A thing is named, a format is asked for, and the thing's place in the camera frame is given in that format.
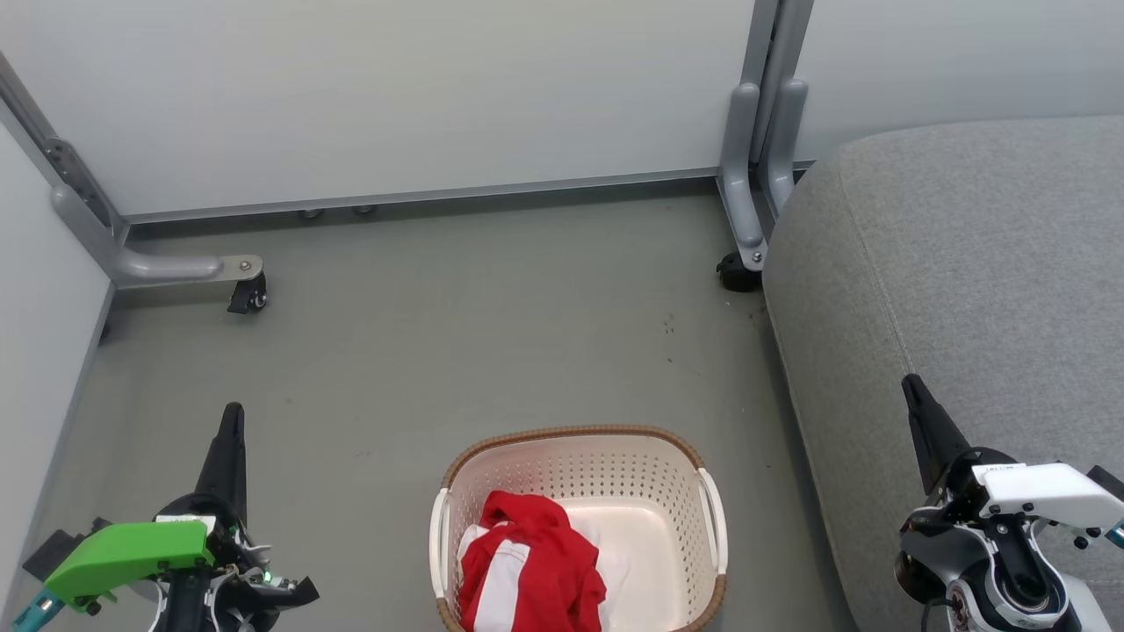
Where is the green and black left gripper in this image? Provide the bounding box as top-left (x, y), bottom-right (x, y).
top-left (44, 402), bottom-right (320, 615)

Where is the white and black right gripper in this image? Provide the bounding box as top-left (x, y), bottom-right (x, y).
top-left (901, 374), bottom-right (1124, 563)

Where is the red garment with white cuff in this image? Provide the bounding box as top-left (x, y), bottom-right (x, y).
top-left (455, 490), bottom-right (609, 632)

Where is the grey fabric sofa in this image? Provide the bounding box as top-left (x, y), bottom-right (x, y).
top-left (762, 114), bottom-right (1124, 632)

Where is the black caster wheel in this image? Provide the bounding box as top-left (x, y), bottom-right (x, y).
top-left (716, 253), bottom-right (763, 293)
top-left (227, 272), bottom-right (269, 315)

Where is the white perforated laundry basket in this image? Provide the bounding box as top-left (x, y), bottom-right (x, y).
top-left (429, 426), bottom-right (730, 632)

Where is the grey upright partition leg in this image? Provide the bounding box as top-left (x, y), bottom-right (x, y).
top-left (717, 0), bottom-right (778, 271)
top-left (762, 0), bottom-right (815, 213)

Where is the black left cable teal plug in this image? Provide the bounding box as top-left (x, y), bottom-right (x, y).
top-left (11, 592), bottom-right (64, 632)

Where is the grey partition leg with bracket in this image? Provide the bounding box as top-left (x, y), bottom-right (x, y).
top-left (0, 53), bottom-right (264, 291)

